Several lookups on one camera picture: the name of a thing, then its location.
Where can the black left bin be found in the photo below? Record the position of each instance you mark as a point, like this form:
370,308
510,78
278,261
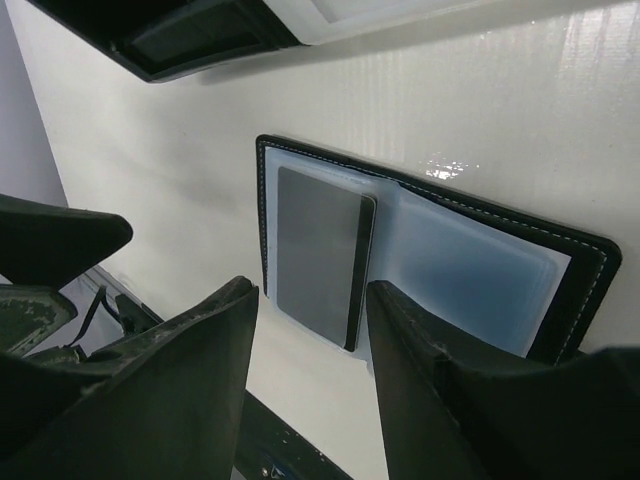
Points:
165,39

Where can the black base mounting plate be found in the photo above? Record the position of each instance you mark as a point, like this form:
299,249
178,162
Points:
268,447

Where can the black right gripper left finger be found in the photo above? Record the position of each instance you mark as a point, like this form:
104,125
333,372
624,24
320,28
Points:
164,404

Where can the black leather card holder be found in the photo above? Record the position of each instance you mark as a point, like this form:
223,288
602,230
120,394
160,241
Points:
520,283

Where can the dark grey card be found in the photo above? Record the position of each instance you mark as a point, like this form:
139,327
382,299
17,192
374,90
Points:
324,236

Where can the white middle bin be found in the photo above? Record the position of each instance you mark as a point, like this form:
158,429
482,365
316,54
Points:
315,22

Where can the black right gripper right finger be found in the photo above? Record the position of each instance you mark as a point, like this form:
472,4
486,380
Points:
454,407

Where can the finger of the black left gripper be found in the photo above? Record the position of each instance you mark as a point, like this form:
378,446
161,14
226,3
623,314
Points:
45,245

